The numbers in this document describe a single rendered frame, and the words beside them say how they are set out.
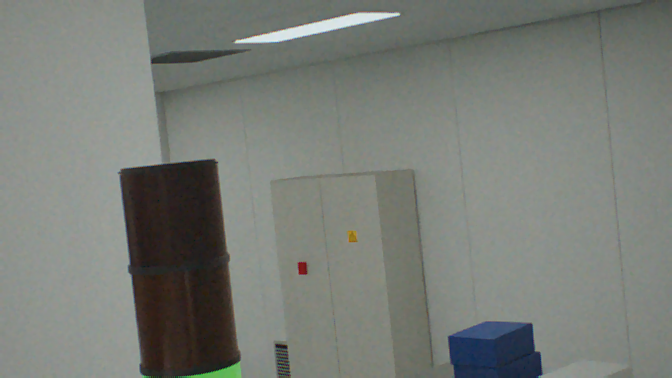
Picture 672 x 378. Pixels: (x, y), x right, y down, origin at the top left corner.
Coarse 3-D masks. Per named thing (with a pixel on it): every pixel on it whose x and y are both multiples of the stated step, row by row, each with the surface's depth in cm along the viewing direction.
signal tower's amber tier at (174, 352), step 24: (144, 288) 49; (168, 288) 49; (192, 288) 49; (216, 288) 49; (144, 312) 49; (168, 312) 49; (192, 312) 49; (216, 312) 49; (144, 336) 49; (168, 336) 49; (192, 336) 49; (216, 336) 49; (144, 360) 50; (168, 360) 49; (192, 360) 49; (216, 360) 49
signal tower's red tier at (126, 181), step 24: (192, 168) 49; (216, 168) 50; (144, 192) 48; (168, 192) 48; (192, 192) 49; (216, 192) 50; (144, 216) 49; (168, 216) 48; (192, 216) 49; (216, 216) 50; (144, 240) 49; (168, 240) 48; (192, 240) 49; (216, 240) 50; (144, 264) 49; (168, 264) 48
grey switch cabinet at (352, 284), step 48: (288, 192) 802; (336, 192) 761; (384, 192) 736; (288, 240) 809; (336, 240) 767; (384, 240) 734; (288, 288) 815; (336, 288) 774; (384, 288) 736; (288, 336) 822; (336, 336) 780; (384, 336) 741
